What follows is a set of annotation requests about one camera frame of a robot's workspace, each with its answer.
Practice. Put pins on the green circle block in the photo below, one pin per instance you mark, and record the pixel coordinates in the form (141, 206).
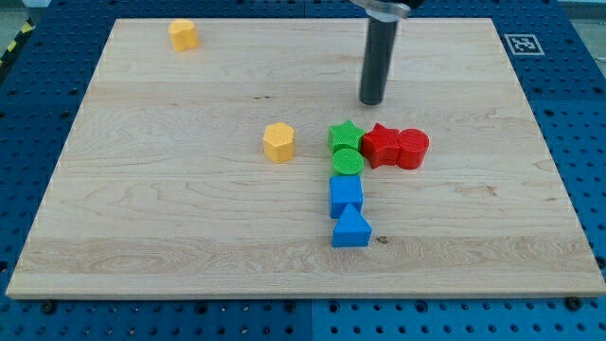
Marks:
(347, 162)

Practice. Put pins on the red circle block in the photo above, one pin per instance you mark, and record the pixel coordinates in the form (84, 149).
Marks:
(413, 144)

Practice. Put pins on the yellow hexagon block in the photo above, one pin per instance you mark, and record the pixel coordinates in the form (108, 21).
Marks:
(278, 142)

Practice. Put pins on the blue square block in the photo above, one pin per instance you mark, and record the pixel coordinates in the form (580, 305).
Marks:
(345, 190)

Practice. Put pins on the green star block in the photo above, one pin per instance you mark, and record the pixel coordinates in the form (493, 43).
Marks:
(345, 136)

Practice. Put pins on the blue triangle block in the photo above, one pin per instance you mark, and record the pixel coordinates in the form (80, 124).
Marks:
(351, 229)

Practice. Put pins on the red star block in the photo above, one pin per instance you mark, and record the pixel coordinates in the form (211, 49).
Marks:
(380, 146)

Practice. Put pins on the light wooden board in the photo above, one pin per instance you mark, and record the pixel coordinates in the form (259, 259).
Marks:
(163, 190)

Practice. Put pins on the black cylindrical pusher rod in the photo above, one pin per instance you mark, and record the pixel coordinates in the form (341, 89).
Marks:
(379, 42)

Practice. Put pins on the yellow heart block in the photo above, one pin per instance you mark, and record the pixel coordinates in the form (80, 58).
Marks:
(183, 34)

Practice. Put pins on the white fiducial marker tag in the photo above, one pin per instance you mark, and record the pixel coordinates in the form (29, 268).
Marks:
(522, 44)

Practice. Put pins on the yellow black hazard tape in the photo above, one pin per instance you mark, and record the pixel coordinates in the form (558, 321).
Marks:
(17, 44)

